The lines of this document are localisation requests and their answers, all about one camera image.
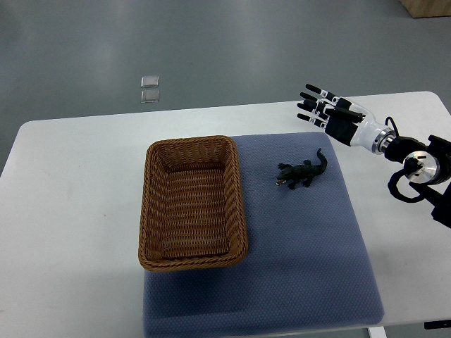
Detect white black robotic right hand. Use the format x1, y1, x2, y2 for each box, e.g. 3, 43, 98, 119
297, 84, 397, 155

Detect dark toy crocodile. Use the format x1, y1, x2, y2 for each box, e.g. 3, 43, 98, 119
276, 148, 328, 190

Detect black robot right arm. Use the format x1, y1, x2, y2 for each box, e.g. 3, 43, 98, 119
383, 135, 450, 227

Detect brown wicker basket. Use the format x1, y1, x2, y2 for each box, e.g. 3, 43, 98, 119
137, 135, 249, 272

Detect wooden box corner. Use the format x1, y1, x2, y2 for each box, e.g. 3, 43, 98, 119
400, 0, 450, 18

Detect blue textured mat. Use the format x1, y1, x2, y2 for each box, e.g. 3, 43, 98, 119
143, 132, 384, 337

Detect upper clear floor plate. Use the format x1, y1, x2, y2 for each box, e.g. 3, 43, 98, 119
141, 75, 159, 88

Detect clear floor plate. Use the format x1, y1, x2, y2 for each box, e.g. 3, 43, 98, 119
140, 89, 160, 104
141, 75, 159, 88

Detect lower clear floor plate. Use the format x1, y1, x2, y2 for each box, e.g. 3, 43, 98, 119
140, 89, 160, 104

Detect black table control panel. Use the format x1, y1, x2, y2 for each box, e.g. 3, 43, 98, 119
424, 320, 451, 330

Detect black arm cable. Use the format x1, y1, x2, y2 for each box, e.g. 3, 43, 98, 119
384, 116, 401, 139

